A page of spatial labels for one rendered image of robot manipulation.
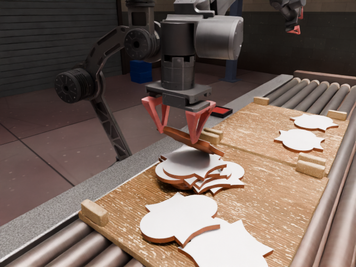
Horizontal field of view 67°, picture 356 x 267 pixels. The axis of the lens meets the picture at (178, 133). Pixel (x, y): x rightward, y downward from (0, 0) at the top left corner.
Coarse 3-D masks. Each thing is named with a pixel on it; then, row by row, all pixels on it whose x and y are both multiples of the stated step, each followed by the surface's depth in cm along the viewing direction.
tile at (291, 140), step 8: (280, 136) 78; (288, 136) 78; (296, 136) 78; (304, 136) 78; (312, 136) 78; (288, 144) 74; (296, 144) 74; (304, 144) 74; (312, 144) 74; (296, 152) 71; (304, 152) 71
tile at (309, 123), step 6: (306, 114) 95; (294, 120) 91; (300, 120) 90; (306, 120) 90; (312, 120) 90; (318, 120) 90; (324, 120) 90; (330, 120) 90; (300, 126) 85; (306, 126) 85; (312, 126) 85; (318, 126) 85; (324, 126) 85; (330, 126) 86; (336, 126) 86; (324, 132) 83
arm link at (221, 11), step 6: (204, 0) 44; (210, 0) 46; (216, 0) 48; (222, 0) 50; (228, 0) 52; (234, 0) 54; (198, 6) 44; (204, 6) 45; (210, 6) 49; (216, 6) 49; (222, 6) 50; (228, 6) 53; (216, 12) 49; (222, 12) 51
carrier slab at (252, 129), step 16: (240, 112) 100; (256, 112) 100; (272, 112) 100; (288, 112) 100; (304, 112) 100; (224, 128) 86; (240, 128) 86; (256, 128) 86; (272, 128) 86; (288, 128) 86; (336, 128) 86; (224, 144) 77; (240, 144) 76; (256, 144) 76; (272, 144) 76; (320, 144) 76; (336, 144) 76; (272, 160) 70; (288, 160) 68
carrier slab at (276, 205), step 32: (224, 160) 68; (256, 160) 68; (128, 192) 56; (160, 192) 56; (192, 192) 56; (224, 192) 56; (256, 192) 56; (288, 192) 56; (320, 192) 56; (96, 224) 48; (128, 224) 48; (256, 224) 48; (288, 224) 48; (160, 256) 41; (288, 256) 41
